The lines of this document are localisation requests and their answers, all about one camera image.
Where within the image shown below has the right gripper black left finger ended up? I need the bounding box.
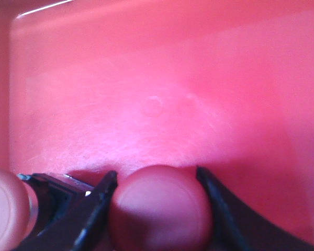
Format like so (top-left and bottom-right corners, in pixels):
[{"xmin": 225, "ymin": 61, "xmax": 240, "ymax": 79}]
[{"xmin": 16, "ymin": 170, "xmax": 118, "ymax": 250}]

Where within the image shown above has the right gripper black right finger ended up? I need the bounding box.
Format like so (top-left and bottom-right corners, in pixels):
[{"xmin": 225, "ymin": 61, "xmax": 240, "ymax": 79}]
[{"xmin": 196, "ymin": 166, "xmax": 314, "ymax": 250}]

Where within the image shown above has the red plastic tray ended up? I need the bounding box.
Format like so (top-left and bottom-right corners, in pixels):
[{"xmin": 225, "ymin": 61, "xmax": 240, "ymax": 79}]
[{"xmin": 0, "ymin": 1, "xmax": 314, "ymax": 244}]

